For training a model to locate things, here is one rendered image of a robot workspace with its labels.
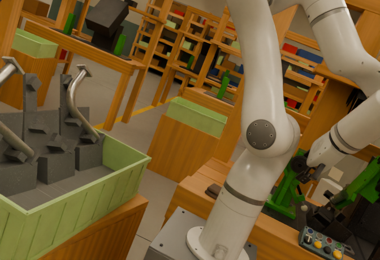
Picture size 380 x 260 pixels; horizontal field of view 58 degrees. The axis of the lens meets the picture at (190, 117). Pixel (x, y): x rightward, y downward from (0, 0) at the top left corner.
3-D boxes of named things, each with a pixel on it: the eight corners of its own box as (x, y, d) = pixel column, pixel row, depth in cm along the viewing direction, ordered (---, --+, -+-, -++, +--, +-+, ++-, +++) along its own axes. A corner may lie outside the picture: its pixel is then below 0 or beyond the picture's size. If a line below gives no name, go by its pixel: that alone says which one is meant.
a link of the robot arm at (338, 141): (340, 112, 86) (332, 119, 88) (333, 135, 80) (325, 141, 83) (368, 131, 86) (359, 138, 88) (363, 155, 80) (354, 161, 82)
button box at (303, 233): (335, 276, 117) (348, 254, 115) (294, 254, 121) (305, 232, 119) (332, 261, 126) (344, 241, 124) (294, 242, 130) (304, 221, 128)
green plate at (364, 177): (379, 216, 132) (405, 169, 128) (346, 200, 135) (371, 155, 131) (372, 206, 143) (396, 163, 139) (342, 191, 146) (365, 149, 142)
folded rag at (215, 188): (232, 200, 135) (236, 194, 135) (225, 206, 128) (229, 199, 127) (211, 188, 139) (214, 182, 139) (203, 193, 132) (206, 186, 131)
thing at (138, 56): (210, 98, 1075) (238, 30, 1030) (125, 62, 1111) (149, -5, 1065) (212, 96, 1128) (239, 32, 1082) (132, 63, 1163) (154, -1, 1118)
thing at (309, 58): (289, 146, 814) (332, 57, 768) (175, 97, 849) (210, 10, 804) (288, 141, 866) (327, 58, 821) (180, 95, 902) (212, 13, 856)
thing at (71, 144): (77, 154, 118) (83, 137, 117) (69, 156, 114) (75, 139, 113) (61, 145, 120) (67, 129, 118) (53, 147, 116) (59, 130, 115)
